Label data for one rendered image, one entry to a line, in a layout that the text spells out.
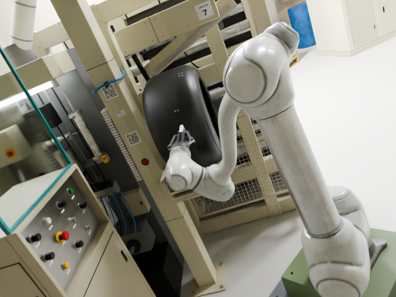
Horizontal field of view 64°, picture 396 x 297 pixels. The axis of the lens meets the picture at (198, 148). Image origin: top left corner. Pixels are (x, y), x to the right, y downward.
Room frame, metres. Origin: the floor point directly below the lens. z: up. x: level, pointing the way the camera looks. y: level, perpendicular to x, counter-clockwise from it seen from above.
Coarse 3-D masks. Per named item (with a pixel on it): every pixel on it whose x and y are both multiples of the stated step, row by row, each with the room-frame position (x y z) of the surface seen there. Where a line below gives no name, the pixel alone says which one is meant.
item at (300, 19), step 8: (288, 8) 8.08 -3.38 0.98; (296, 8) 7.68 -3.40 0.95; (304, 8) 7.60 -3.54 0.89; (296, 16) 7.71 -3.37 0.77; (304, 16) 7.61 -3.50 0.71; (296, 24) 7.75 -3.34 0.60; (304, 24) 7.63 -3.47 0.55; (304, 32) 7.65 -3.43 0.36; (312, 32) 7.59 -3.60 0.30; (304, 40) 7.68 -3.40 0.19; (312, 40) 7.59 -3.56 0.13
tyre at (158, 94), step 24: (168, 72) 1.74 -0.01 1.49; (192, 72) 1.69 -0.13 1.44; (144, 96) 1.67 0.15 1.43; (168, 96) 1.58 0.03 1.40; (192, 96) 1.54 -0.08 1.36; (168, 120) 1.52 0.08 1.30; (192, 120) 1.49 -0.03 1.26; (216, 120) 1.93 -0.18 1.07; (168, 144) 1.51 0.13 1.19; (192, 144) 1.49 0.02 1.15; (216, 144) 1.53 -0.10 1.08
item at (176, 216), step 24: (72, 0) 1.76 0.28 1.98; (72, 24) 1.77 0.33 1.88; (96, 24) 1.85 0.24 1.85; (96, 48) 1.76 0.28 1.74; (96, 72) 1.77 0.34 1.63; (120, 72) 1.87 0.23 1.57; (120, 96) 1.76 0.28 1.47; (120, 120) 1.77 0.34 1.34; (144, 144) 1.76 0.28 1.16; (144, 168) 1.77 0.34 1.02; (168, 216) 1.78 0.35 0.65; (192, 240) 1.76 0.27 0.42; (192, 264) 1.78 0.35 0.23
